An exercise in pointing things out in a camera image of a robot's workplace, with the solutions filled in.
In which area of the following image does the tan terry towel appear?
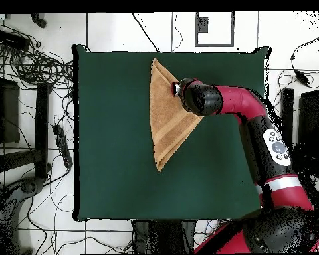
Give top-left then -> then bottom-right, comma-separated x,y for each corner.
149,57 -> 205,173

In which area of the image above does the dark green table cloth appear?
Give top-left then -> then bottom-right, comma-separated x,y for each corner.
72,44 -> 272,222

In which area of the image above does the black power strip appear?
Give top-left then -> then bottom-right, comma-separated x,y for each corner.
52,124 -> 74,169

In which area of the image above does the black power adapter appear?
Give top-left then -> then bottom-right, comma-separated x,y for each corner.
294,69 -> 310,87

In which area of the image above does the black upright stand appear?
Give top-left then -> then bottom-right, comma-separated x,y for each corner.
131,219 -> 196,254

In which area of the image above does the person's foot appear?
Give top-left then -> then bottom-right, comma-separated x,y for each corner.
31,13 -> 47,29

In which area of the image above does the black electronics box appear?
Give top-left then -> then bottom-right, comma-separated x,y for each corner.
0,29 -> 31,51

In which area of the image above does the grey stand leg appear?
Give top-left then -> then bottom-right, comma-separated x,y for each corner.
0,176 -> 47,254

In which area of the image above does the black metal frame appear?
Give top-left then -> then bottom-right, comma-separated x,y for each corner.
277,68 -> 319,181
0,60 -> 53,181

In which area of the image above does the tangled black cable bundle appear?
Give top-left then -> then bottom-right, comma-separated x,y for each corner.
0,21 -> 75,91

